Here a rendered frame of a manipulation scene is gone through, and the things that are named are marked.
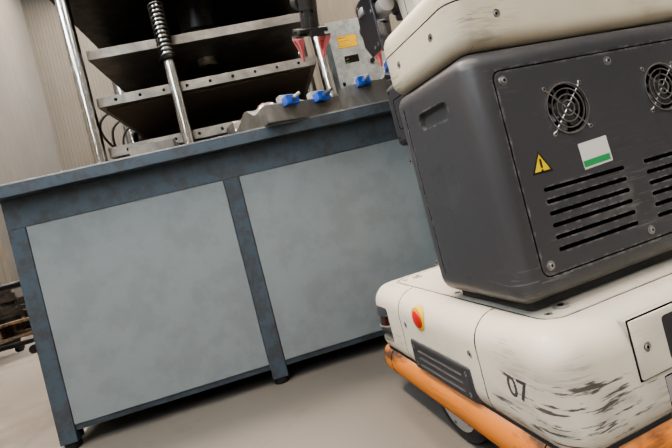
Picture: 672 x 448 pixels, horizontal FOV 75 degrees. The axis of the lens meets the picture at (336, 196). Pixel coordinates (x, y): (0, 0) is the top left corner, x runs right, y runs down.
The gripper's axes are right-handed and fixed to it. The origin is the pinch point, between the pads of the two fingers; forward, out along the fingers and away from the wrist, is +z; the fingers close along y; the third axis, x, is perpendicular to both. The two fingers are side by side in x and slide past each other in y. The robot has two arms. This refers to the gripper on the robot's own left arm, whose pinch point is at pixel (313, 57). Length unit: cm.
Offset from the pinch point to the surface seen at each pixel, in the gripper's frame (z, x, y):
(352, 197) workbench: 43.4, 20.0, -1.3
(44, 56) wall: 40, -1055, 277
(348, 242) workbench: 56, 25, 4
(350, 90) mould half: 11.9, 4.1, -10.5
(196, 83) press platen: 15, -93, 32
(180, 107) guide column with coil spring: 24, -85, 42
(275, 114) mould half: 13.5, 11.7, 18.2
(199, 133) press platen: 39, -85, 36
